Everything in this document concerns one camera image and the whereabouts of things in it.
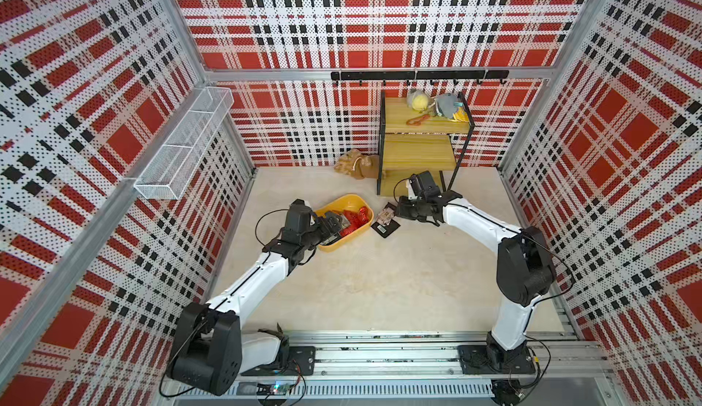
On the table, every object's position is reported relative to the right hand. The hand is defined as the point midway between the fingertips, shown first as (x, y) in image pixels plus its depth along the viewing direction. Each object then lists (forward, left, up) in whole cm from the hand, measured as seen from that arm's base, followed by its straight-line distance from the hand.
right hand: (400, 208), depth 92 cm
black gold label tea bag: (-1, +20, -7) cm, 21 cm away
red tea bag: (+2, +16, -9) cm, 19 cm away
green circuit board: (-50, +34, -10) cm, 61 cm away
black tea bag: (0, +5, -12) cm, 13 cm away
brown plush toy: (+25, +16, -4) cm, 30 cm away
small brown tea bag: (+1, +4, -4) cm, 6 cm away
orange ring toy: (+21, -5, +21) cm, 30 cm away
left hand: (-7, +21, +2) cm, 22 cm away
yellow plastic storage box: (+8, +18, -7) cm, 22 cm away
